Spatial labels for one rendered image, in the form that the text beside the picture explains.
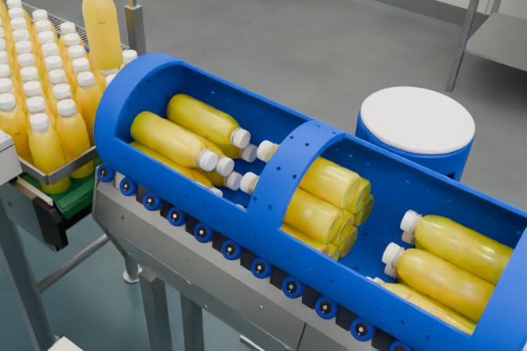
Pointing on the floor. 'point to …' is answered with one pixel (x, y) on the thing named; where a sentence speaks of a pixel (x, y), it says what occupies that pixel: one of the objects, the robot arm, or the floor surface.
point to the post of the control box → (22, 285)
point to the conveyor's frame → (49, 235)
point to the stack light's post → (136, 29)
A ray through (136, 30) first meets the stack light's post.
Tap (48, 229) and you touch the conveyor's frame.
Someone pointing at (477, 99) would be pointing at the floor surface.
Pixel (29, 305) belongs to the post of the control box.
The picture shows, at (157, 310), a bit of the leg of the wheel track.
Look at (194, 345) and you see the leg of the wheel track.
